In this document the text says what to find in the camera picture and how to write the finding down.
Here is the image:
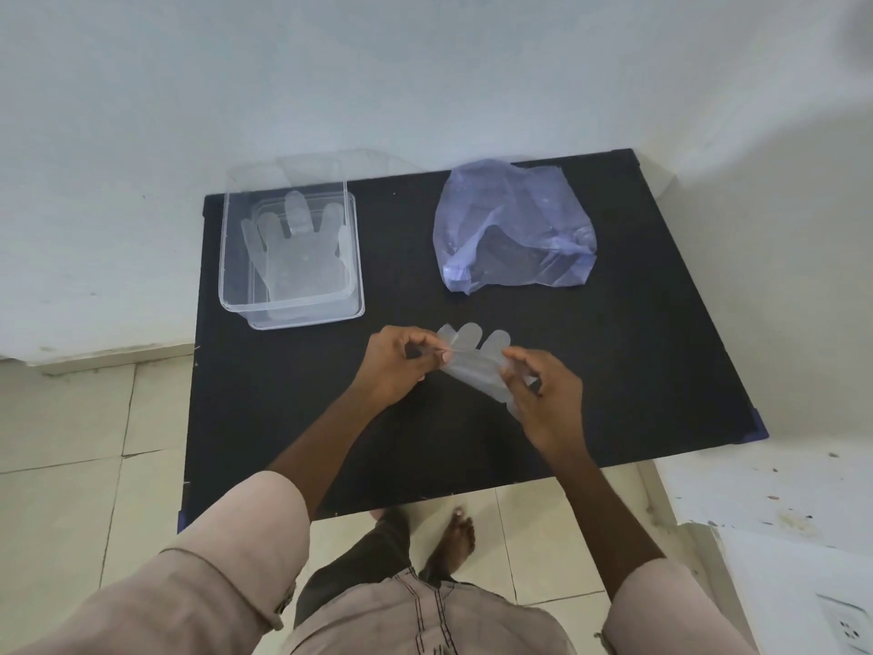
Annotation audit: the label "person's right hand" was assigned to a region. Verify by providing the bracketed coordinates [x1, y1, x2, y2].
[500, 346, 589, 464]

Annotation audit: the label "person's left hand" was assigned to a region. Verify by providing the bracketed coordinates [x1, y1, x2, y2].
[354, 325, 452, 407]

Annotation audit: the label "clear plastic glove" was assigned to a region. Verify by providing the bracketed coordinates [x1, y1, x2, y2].
[436, 323, 541, 421]
[239, 190, 353, 302]

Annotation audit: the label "person's left forearm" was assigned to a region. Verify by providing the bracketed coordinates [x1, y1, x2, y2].
[266, 385, 384, 526]

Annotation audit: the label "person's right forearm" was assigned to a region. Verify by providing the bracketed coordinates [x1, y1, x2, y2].
[528, 436, 669, 601]

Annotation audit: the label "blue translucent plastic bag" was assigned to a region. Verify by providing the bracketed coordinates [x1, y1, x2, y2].
[434, 158, 599, 295]

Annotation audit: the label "person's right foot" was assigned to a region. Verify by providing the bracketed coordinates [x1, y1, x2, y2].
[424, 509, 477, 585]

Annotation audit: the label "clear plastic container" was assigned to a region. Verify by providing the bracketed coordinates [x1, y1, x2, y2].
[219, 173, 365, 332]

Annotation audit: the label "clear plastic container lid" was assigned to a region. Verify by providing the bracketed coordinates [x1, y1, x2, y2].
[227, 148, 417, 197]

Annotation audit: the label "dark trousers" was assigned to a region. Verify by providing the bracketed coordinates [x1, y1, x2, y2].
[293, 509, 439, 630]

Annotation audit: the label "white paint-stained ledge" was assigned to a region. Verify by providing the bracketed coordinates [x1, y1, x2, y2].
[653, 439, 873, 655]

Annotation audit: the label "light beige shirt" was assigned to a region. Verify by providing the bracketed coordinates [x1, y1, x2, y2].
[0, 469, 759, 655]

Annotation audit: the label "white wall socket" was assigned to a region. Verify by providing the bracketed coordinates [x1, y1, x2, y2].
[814, 592, 873, 655]

